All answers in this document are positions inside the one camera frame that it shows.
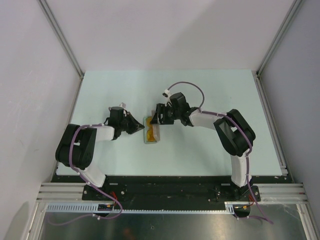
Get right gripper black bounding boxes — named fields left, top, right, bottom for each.
left=150, top=103, right=181, bottom=125

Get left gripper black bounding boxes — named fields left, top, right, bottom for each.
left=119, top=111, right=145, bottom=135

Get grey glasses case green lining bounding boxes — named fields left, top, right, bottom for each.
left=143, top=110, right=161, bottom=144

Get yellow sunglasses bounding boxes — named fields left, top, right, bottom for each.
left=145, top=116, right=157, bottom=143

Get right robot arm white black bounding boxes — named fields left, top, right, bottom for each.
left=150, top=92, right=256, bottom=201

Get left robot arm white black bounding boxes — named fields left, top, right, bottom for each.
left=55, top=104, right=145, bottom=200

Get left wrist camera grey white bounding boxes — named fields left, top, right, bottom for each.
left=119, top=102, right=126, bottom=109

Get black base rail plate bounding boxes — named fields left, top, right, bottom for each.
left=50, top=174, right=262, bottom=211

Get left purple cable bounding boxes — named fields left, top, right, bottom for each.
left=47, top=124, right=124, bottom=226

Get right aluminium side rail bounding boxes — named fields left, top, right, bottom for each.
left=252, top=71, right=291, bottom=176

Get white slotted cable duct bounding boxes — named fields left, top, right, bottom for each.
left=46, top=202, right=234, bottom=215

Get aluminium frame crossbar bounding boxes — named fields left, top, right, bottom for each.
left=36, top=182, right=309, bottom=205

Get left aluminium frame post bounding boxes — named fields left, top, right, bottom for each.
left=37, top=0, right=84, bottom=80

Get aluminium frame post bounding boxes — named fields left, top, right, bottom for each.
left=256, top=0, right=305, bottom=76
left=37, top=0, right=84, bottom=80

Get right aluminium frame post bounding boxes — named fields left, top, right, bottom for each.
left=256, top=0, right=305, bottom=76

